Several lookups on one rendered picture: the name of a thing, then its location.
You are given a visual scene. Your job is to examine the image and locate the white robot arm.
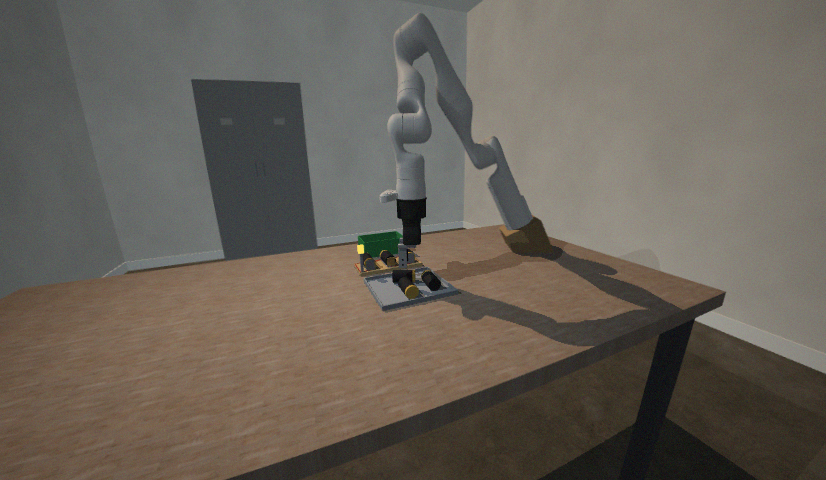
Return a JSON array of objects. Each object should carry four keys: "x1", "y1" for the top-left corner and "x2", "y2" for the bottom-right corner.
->
[{"x1": 387, "y1": 13, "x2": 533, "y2": 230}]

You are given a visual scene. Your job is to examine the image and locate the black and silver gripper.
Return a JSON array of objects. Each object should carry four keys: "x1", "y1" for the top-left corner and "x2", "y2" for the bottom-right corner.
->
[{"x1": 380, "y1": 178, "x2": 427, "y2": 268}]

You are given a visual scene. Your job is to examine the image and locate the green open-top box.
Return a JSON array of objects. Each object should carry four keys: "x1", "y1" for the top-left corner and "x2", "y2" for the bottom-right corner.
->
[{"x1": 358, "y1": 231, "x2": 403, "y2": 258}]

